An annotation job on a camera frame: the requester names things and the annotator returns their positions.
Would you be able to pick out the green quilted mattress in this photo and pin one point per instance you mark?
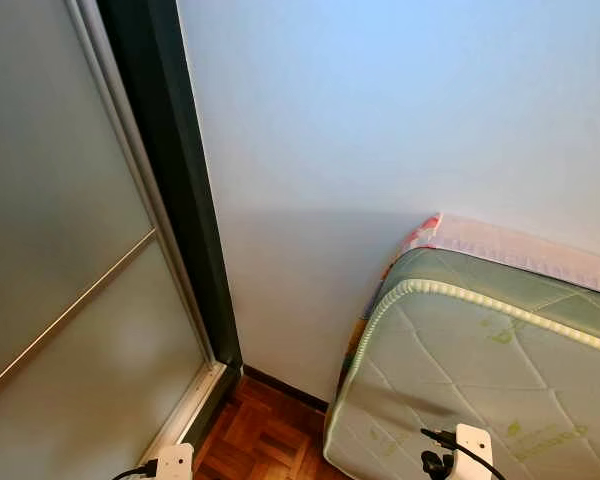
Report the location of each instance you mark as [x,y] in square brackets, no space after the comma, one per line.
[460,370]

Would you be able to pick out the dark baseboard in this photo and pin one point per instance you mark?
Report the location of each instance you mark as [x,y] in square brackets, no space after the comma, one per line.
[280,385]

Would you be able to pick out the frosted glass sliding door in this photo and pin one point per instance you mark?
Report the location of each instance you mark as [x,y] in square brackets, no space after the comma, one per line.
[60,200]

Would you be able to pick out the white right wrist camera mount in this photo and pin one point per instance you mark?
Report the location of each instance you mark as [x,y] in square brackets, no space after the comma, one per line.
[472,450]

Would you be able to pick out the dark green door frame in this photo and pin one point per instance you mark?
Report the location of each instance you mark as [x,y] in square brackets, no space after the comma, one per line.
[170,150]

